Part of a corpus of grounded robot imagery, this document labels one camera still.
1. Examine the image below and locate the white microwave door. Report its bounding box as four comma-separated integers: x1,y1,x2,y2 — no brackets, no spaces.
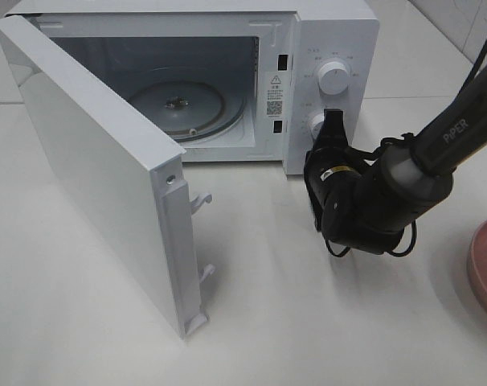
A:
0,15,214,337

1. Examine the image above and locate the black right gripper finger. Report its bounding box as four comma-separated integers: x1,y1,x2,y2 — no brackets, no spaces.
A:
313,109,349,150

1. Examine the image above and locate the white upper power knob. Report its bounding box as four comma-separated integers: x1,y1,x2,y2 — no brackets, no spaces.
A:
317,58,351,96

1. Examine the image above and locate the white microwave oven body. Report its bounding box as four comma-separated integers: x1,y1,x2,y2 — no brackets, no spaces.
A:
3,1,379,175

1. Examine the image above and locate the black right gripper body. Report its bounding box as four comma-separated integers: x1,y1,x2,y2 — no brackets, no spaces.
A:
303,146,370,232

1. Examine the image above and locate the white lower timer knob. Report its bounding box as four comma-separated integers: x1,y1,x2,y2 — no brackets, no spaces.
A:
307,112,325,142

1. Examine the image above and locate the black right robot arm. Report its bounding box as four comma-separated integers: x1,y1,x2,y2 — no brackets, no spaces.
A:
304,65,487,257

